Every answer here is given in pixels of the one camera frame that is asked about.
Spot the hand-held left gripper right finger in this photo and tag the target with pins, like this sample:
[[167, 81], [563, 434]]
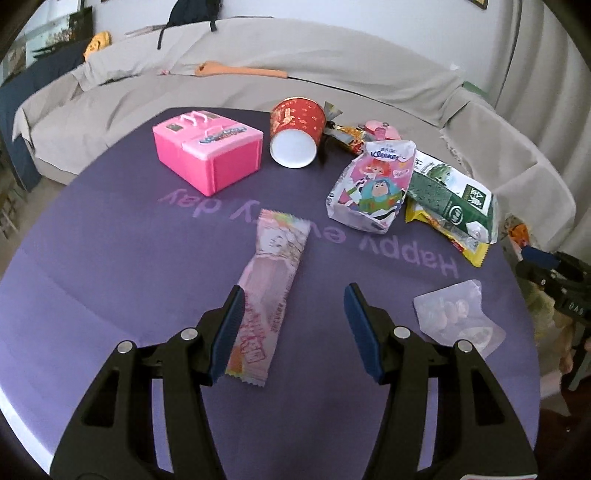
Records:
[[362, 332]]

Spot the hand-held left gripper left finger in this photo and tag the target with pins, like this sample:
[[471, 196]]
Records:
[[228, 332]]

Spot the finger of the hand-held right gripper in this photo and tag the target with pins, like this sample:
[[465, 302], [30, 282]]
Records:
[[531, 273], [540, 257]]

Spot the long pink snack wrapper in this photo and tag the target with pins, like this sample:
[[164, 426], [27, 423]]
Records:
[[272, 267]]

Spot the yellow snack packet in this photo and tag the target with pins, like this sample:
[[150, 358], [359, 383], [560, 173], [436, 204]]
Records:
[[478, 256]]

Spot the clear plastic bag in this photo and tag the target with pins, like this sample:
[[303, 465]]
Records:
[[452, 314]]

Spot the green seaweed packet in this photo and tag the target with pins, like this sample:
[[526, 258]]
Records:
[[443, 194]]

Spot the cartoon print tissue packet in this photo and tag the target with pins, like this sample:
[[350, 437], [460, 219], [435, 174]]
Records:
[[369, 194]]

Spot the purple tablecloth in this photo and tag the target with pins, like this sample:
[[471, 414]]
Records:
[[115, 240]]

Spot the pink toy box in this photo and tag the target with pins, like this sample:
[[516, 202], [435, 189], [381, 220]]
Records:
[[217, 157]]

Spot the green cloth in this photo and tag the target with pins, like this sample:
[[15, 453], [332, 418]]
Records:
[[475, 89]]

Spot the yellow printed snack wrapper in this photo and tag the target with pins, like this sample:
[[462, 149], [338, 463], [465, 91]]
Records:
[[351, 138]]

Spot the pink toy pot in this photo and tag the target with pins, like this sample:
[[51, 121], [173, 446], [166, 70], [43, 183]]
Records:
[[383, 129]]

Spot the red paper cup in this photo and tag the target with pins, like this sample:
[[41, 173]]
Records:
[[295, 120]]

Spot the silver foil wrapper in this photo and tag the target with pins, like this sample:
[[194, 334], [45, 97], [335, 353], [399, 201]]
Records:
[[332, 111]]

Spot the beige covered sofa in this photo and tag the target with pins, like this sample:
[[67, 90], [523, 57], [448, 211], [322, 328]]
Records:
[[369, 78]]

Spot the orange back scratcher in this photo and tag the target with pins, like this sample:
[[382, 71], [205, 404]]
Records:
[[240, 70]]

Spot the yellow plush toy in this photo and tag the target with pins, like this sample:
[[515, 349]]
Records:
[[97, 44]]

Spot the black backpack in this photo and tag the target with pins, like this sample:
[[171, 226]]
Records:
[[189, 14]]

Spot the glass display cabinet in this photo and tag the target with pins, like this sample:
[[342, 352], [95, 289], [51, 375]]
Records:
[[46, 41]]

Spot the framed wall picture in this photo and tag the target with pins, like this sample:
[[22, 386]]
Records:
[[480, 3]]

